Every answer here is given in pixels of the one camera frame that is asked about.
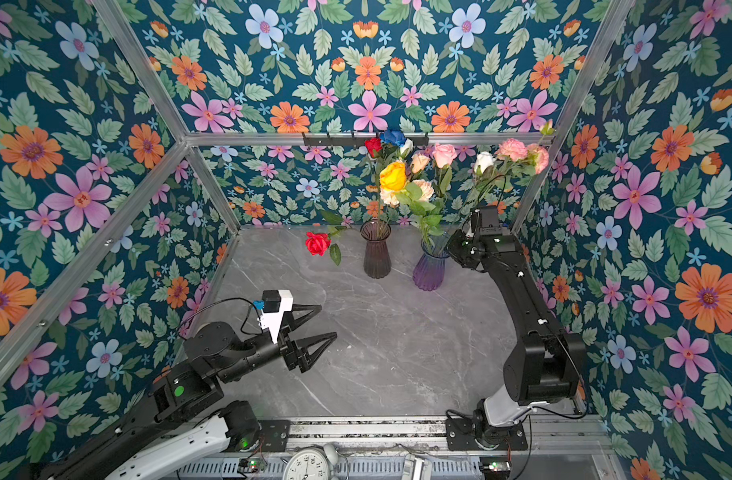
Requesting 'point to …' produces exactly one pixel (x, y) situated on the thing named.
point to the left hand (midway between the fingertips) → (328, 325)
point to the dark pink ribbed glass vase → (377, 260)
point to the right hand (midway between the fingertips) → (456, 242)
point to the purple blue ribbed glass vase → (429, 267)
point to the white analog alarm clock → (312, 464)
